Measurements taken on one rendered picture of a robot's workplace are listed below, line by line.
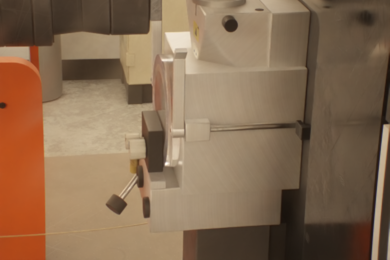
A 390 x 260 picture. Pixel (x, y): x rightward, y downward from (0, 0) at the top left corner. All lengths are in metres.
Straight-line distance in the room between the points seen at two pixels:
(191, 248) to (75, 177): 0.99
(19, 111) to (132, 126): 2.73
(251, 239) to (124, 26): 0.21
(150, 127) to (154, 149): 0.02
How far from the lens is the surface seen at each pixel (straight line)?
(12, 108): 1.04
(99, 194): 1.64
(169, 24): 3.86
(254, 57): 0.65
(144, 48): 3.88
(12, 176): 1.07
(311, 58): 0.64
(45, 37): 0.63
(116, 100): 4.04
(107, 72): 4.29
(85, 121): 3.81
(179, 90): 0.62
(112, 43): 4.25
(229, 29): 0.62
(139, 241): 1.50
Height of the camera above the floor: 1.46
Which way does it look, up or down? 22 degrees down
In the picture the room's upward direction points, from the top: 2 degrees clockwise
